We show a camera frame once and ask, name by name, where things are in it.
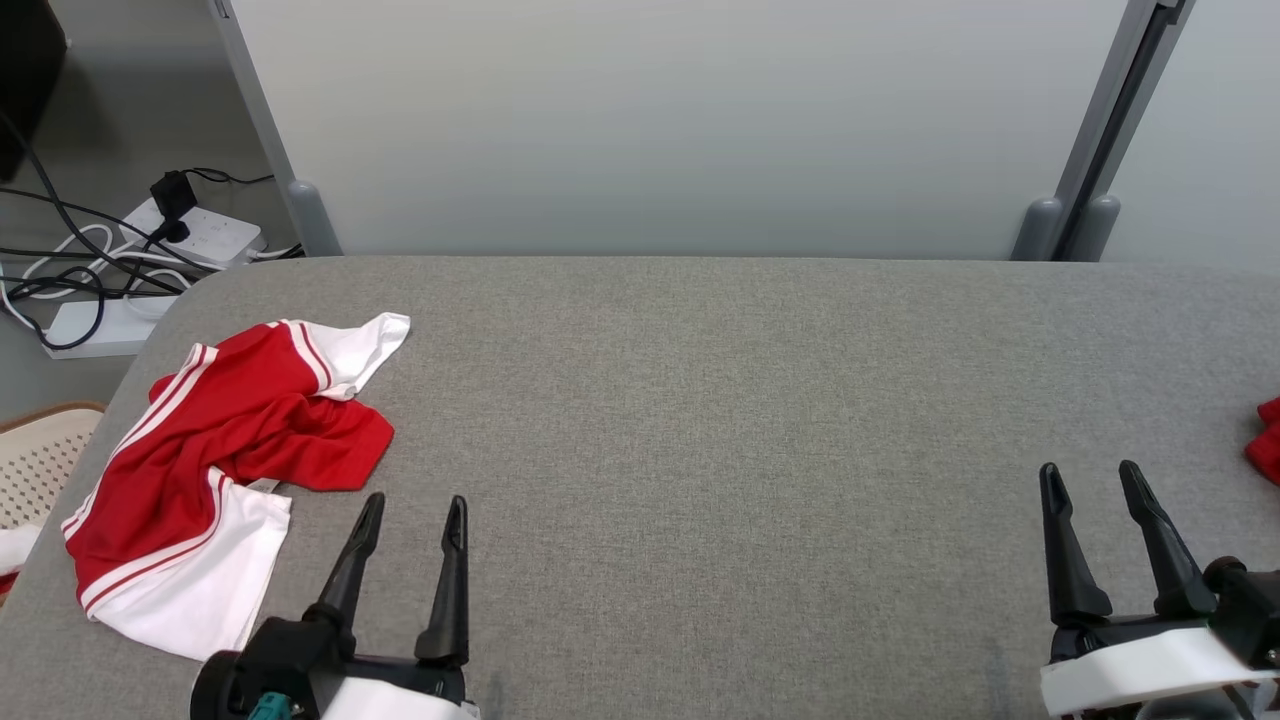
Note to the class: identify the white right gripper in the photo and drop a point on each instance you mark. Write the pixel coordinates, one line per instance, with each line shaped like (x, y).
(1140, 670)

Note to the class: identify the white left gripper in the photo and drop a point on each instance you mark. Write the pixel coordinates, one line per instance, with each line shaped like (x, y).
(410, 695)

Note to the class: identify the red shorts white side panels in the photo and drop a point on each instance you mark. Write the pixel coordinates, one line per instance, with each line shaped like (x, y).
(1268, 445)

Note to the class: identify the red shirt white striped sleeves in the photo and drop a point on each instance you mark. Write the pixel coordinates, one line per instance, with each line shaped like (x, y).
(200, 450)

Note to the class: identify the beige perforated laundry basket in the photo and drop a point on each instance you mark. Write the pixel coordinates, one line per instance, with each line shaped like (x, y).
(40, 460)

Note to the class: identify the red white garment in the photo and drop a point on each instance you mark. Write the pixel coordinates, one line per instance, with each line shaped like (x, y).
(15, 550)

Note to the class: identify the flat white power strip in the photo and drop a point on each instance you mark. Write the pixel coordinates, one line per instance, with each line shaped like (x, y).
(90, 335)

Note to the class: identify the white partition panel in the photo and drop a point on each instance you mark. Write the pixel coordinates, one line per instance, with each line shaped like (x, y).
(1210, 130)
(680, 120)

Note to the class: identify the black power adapter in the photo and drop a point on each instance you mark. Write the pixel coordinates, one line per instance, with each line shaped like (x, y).
(172, 195)

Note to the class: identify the black cabinet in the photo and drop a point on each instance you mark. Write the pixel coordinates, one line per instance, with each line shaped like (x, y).
(25, 80)

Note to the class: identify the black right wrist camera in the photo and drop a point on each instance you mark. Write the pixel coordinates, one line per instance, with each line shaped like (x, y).
(1245, 610)

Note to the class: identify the grey partition post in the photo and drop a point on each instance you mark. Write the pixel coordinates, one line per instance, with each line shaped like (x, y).
(1102, 225)
(1035, 230)
(310, 215)

